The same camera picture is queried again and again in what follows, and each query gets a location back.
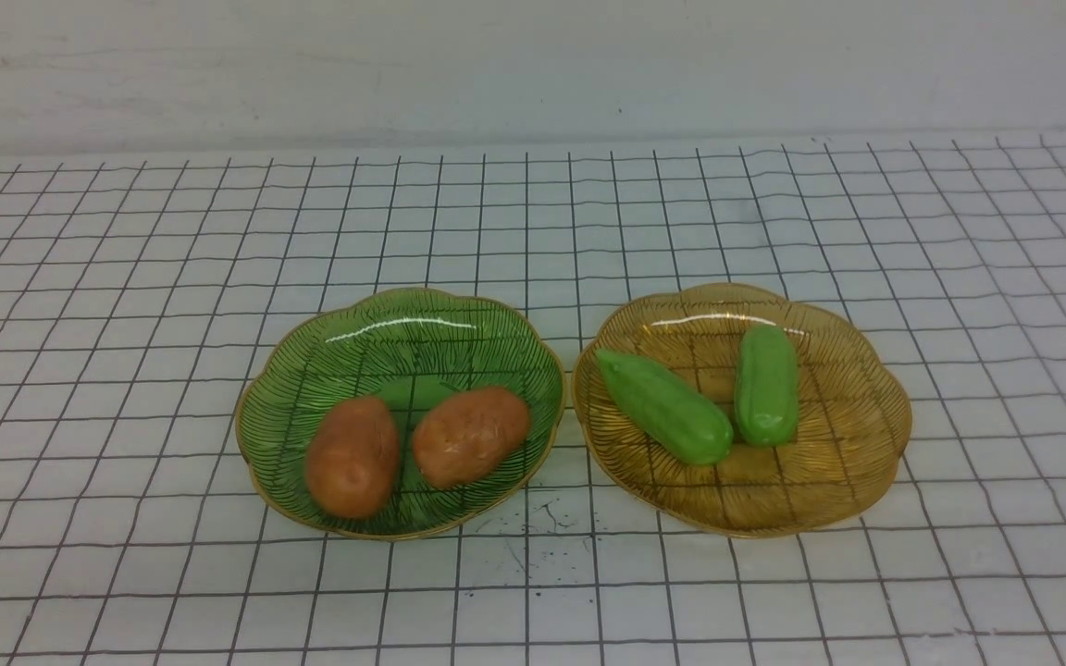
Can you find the green glass plate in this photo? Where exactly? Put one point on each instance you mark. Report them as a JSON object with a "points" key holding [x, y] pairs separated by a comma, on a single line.
{"points": [[412, 348]]}

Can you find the green cucumber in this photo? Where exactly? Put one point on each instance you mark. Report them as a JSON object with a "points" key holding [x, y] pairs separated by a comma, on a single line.
{"points": [[691, 427], [767, 396]]}

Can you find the orange potato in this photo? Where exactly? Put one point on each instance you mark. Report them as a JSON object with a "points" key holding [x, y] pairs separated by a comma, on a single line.
{"points": [[353, 460], [468, 435]]}

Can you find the amber glass plate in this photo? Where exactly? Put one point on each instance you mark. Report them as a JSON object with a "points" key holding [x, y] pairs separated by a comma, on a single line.
{"points": [[855, 418]]}

